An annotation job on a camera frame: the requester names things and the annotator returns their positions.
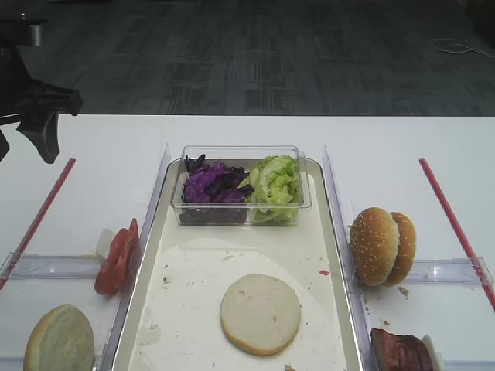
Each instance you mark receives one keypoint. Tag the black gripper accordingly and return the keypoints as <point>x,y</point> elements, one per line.
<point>21,96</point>

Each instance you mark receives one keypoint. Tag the bun half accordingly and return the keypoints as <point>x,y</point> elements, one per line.
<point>260,314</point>
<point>63,339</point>

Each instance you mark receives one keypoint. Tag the rear tomato slice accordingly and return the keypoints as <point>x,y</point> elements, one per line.
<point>133,239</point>

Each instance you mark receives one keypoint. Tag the tomato slice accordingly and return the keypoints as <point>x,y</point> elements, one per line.
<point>111,277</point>
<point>133,239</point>

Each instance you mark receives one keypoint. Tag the front tomato slice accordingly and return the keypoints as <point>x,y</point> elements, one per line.
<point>111,277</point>

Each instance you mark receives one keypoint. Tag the green lettuce leaves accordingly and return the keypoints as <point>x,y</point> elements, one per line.
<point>274,180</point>

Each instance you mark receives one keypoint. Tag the sliced meat patties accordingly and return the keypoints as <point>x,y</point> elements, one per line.
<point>399,352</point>

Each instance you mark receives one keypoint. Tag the left red tape strip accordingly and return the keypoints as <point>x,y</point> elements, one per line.
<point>19,251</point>

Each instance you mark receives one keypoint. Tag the red tape strip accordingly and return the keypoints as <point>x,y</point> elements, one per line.
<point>19,251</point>
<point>458,230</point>

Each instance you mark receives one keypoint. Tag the white pusher block left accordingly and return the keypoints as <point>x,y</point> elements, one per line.
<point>104,243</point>

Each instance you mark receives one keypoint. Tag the white pusher block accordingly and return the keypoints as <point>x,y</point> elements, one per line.
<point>438,363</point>
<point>104,243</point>

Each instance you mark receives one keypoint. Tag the upper left acrylic holder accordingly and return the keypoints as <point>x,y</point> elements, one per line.
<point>34,266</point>

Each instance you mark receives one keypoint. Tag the acrylic holder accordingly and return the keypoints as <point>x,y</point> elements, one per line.
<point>465,365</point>
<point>11,363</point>
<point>34,266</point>
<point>467,271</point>

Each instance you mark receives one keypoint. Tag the purple cabbage shreds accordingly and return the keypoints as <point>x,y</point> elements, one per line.
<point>216,183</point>

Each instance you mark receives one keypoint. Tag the clear plastic salad container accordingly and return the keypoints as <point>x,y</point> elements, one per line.
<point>239,156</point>

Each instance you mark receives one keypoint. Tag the metal serving tray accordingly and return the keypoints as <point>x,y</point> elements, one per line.
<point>174,322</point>

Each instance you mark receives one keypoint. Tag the left long acrylic divider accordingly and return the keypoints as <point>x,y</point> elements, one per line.
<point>114,345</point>

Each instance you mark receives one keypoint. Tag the long acrylic divider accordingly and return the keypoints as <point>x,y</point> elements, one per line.
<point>114,345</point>
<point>361,333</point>

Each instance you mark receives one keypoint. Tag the lower left acrylic holder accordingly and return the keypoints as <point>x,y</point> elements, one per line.
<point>11,363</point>

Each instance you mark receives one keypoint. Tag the right long acrylic divider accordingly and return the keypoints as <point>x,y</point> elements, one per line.
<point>361,333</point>

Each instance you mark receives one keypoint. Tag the front sesame bun top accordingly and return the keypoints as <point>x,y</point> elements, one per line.
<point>374,240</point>

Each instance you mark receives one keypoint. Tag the sesame bun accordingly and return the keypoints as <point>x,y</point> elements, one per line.
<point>406,250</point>
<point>374,240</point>

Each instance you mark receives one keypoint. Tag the right red tape strip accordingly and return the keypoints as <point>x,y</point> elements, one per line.
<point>458,230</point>

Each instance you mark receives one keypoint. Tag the rear sesame bun top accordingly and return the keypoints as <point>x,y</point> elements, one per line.
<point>406,250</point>

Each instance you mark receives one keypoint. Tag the upper right acrylic holder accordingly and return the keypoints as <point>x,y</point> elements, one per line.
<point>467,271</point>

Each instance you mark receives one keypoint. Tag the white pusher block right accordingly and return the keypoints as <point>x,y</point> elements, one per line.
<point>438,363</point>

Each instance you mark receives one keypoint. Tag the lower right acrylic holder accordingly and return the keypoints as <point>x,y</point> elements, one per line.
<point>465,365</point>

